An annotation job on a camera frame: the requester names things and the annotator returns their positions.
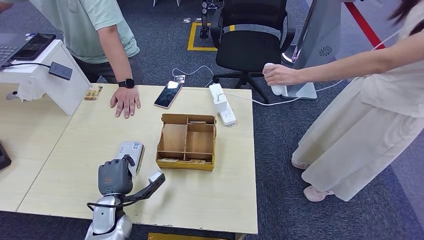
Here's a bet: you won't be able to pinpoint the person's hand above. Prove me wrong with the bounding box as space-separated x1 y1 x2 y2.
262 62 301 87

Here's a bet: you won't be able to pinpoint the person's left hand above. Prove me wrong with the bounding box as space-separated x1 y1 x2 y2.
109 86 142 119

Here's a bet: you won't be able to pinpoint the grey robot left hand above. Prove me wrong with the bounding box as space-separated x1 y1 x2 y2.
97 154 137 196

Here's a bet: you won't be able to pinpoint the white handheld device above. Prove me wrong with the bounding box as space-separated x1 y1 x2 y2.
263 62 288 97

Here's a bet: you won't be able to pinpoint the pale grey card reader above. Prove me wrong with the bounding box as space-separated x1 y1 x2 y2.
114 141 146 177

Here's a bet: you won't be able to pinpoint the person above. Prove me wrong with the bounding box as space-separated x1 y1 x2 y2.
0 0 145 119
262 0 424 203

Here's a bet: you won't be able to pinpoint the person's pale pink shoe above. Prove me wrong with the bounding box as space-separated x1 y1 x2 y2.
303 185 335 203
291 155 311 170

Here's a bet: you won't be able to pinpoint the black wristwatch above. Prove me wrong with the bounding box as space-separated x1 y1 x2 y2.
117 78 136 89

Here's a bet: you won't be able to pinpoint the chrome dome base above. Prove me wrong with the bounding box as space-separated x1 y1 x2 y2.
280 44 299 66

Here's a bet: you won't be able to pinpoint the yellow patterned packet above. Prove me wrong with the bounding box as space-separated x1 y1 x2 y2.
83 84 104 101

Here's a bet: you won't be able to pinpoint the black office chair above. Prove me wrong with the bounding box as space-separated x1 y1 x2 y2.
209 0 296 104

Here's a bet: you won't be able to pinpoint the smartphone with pink case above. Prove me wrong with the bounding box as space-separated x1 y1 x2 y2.
153 81 183 110

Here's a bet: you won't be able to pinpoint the silver kiosk white base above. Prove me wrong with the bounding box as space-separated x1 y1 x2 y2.
280 0 344 101

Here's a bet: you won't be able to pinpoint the wooden compartment box yellow front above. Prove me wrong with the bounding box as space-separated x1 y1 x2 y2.
155 113 217 172

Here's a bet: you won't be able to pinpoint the white desk riser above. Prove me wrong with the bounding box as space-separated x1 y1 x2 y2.
0 39 91 116

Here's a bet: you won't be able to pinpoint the white plug adapter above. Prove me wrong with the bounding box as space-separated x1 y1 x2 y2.
208 83 228 114

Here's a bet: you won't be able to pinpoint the white power strip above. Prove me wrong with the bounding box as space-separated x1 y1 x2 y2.
208 83 237 128

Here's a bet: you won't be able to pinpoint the small black box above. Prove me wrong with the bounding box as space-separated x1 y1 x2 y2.
48 61 74 82

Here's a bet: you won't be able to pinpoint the yellow board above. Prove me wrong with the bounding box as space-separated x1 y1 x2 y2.
147 232 233 240

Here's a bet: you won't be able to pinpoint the black stand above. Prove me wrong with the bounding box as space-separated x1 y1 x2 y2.
199 0 225 40

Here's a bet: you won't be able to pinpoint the crumpled white tissue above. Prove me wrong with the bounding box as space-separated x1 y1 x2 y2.
15 82 47 102

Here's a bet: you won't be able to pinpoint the white furniture legs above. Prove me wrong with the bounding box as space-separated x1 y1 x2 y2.
152 0 182 8

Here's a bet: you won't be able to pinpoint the black phone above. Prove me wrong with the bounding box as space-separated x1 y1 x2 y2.
13 33 58 62

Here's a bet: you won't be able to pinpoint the black flat device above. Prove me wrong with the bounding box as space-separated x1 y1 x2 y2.
0 141 12 172

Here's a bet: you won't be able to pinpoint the grey laptop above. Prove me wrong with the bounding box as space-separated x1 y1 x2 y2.
0 32 40 68

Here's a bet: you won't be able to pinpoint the long white cable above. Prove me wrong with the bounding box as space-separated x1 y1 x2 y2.
215 29 403 107

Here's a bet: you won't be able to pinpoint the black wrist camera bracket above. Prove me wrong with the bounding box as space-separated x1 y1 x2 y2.
120 170 166 204

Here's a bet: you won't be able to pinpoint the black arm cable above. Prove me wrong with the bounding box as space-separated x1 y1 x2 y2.
86 198 133 213

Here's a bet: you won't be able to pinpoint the white floor cable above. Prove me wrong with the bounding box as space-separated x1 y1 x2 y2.
171 64 216 89

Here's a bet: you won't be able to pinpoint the thin black cable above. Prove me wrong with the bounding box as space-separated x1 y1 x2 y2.
0 62 51 71

